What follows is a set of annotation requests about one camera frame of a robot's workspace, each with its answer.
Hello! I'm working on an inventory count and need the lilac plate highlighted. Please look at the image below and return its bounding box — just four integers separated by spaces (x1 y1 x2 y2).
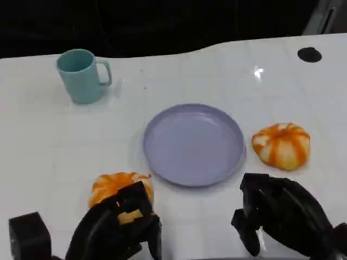
143 103 247 187

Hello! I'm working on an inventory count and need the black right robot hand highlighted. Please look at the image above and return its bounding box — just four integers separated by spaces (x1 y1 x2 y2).
231 173 337 260

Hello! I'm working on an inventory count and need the orange white toy bread roll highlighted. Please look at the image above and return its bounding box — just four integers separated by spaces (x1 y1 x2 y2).
88 172 155 225
251 122 311 171

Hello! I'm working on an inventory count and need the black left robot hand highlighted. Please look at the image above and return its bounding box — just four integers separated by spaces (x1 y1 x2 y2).
65 180 163 260

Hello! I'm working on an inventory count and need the pale green mug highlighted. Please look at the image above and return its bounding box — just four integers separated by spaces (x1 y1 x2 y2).
56 48 113 105

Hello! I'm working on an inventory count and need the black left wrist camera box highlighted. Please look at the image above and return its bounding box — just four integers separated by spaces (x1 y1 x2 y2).
8 212 52 260

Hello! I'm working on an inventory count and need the black round table grommet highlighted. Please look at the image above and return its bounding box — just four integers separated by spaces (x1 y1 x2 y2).
297 47 323 63

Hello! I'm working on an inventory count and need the grey frame behind table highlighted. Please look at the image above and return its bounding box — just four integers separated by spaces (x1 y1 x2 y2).
302 0 347 35

